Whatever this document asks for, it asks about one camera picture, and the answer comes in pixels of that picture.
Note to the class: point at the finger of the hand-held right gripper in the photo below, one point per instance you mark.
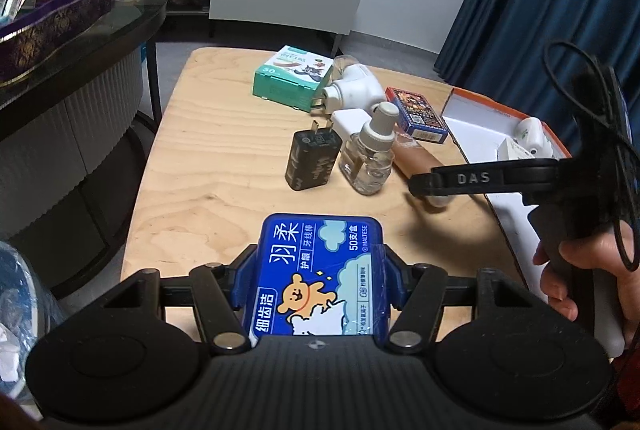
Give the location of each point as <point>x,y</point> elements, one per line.
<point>470,177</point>

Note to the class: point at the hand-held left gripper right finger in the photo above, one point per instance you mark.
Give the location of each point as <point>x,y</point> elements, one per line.
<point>391,280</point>

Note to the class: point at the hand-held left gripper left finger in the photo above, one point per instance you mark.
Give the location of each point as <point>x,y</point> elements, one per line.
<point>247,272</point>

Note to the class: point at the white box with orange edges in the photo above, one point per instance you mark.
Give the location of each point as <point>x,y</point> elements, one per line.
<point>475,130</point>

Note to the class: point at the brown cosmetic tube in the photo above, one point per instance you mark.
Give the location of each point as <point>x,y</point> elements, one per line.
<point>415,158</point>

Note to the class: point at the blue dental floss box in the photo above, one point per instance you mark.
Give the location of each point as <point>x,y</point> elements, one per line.
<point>310,270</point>

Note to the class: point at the white plug-in mosquito heater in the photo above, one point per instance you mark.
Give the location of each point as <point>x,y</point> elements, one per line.
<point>350,88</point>

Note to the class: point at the green adhesive bandage box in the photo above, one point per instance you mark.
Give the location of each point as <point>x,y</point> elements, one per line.
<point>287,80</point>

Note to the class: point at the person's right hand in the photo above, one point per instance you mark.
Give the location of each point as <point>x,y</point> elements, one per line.
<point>600,250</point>

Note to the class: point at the small white box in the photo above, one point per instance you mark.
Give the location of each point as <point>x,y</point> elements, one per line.
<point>515,150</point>

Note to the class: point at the white roll-on bottle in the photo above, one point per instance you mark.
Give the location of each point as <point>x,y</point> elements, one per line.
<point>532,133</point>

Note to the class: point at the playing card box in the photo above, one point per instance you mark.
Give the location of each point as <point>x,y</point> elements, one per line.
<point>417,115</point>

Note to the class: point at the clear liquid refill bottle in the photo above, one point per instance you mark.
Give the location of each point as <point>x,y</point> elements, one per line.
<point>367,155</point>

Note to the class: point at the clear plastic bag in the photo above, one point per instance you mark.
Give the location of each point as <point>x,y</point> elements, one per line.
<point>20,310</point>

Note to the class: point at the black glass-top counter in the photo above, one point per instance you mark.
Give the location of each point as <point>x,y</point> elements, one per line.
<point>75,110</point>

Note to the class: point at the white TV cabinet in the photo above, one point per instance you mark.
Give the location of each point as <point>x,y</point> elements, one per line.
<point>280,5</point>

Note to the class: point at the purple patterned box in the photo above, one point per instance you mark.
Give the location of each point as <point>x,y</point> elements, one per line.
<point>55,25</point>

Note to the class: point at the black wall charger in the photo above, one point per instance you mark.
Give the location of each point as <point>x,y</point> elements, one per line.
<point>312,158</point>

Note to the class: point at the white wall charger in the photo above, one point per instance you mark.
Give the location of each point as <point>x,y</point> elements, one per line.
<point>345,120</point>

